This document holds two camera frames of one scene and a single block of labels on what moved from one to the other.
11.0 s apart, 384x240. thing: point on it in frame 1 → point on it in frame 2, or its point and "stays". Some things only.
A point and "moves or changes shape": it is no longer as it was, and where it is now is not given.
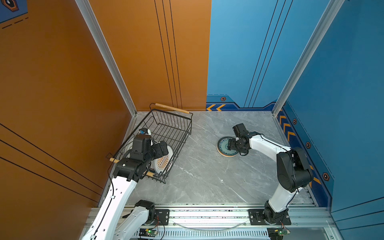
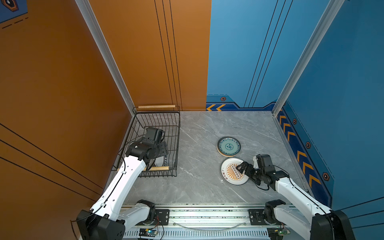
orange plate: x=229 y=156 stays
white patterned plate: x=161 y=164 → x=230 y=174
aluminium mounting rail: x=304 y=223 stays
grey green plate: x=222 y=144 stays
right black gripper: x=231 y=146 → x=249 y=167
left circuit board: x=147 y=232 stays
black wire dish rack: x=164 y=123 moves or changes shape
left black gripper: x=159 y=153 stays
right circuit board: x=277 y=233 stays
